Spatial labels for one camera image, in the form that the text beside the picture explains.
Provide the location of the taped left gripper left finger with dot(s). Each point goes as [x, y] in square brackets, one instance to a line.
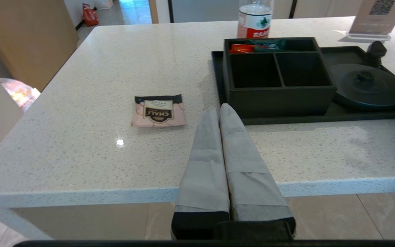
[202, 178]

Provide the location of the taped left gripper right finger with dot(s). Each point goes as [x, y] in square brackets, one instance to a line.
[252, 185]

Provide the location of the pink black tea bag packet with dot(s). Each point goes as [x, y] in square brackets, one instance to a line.
[158, 111]

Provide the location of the round black kettle base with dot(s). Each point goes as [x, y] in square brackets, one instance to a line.
[369, 91]

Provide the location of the plastic water bottle red label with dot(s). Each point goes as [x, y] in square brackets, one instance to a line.
[254, 20]

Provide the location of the black compartment organizer box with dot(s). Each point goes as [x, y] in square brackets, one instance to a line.
[279, 101]

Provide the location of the black rectangular serving tray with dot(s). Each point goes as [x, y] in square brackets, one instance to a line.
[355, 115]

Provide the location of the red sachet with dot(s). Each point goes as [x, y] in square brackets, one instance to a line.
[240, 49]

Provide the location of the green sachet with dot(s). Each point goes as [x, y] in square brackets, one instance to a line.
[269, 44]

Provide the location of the black power plug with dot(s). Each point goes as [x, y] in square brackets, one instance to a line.
[375, 51]

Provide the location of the grey kitchen base cabinet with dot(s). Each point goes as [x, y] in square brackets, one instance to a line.
[314, 8]

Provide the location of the red bag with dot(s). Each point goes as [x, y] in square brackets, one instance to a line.
[90, 16]

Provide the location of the white yellow plastic bag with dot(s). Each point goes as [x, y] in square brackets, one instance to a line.
[19, 94]

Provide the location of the acrylic QR code sign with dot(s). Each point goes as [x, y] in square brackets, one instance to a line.
[375, 20]

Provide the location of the brown wooden door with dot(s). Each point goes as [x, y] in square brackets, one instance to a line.
[29, 41]

